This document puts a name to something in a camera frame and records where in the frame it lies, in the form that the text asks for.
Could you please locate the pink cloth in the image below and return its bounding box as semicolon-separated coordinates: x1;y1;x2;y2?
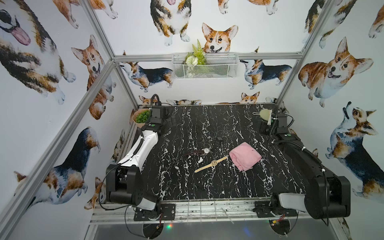
229;142;262;172

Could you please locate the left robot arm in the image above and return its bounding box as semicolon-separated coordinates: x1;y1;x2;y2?
103;94;172;214

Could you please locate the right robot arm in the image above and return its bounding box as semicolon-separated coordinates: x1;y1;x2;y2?
257;109;351;220

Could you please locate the beige hand brush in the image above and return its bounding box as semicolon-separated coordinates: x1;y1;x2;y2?
252;109;269;121

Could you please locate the terracotta pot green plant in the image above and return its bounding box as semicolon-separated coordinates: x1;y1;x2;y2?
132;109;151;129

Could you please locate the green fern white flower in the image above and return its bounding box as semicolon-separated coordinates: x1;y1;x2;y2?
183;40;207;78

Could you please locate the white wire wall basket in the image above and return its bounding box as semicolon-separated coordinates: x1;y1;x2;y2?
172;53;240;79

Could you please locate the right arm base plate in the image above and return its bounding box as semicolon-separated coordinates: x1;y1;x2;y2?
253;201;298;218

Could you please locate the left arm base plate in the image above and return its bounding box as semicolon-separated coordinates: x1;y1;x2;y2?
134;204;176;222

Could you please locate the aluminium front rail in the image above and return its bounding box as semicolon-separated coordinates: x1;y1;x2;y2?
89;197;338;226

